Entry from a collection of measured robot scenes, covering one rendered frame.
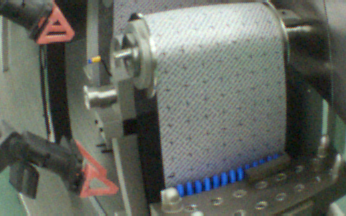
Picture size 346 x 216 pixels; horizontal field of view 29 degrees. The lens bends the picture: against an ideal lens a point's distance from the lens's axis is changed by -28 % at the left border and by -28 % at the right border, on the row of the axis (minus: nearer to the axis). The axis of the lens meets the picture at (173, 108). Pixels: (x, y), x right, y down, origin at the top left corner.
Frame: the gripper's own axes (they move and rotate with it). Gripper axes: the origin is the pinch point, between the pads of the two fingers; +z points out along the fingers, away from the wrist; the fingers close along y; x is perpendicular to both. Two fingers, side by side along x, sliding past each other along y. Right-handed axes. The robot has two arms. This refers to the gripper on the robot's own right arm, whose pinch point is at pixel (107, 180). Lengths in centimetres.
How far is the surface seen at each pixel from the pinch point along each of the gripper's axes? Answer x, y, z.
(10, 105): -22, -74, -2
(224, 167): 8.8, 0.4, 18.6
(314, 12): 44.8, 3.4, 21.8
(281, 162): 14.3, 6.3, 26.6
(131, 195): -4.8, -7.5, 9.8
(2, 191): -106, -168, 35
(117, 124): 7.9, -6.9, 1.2
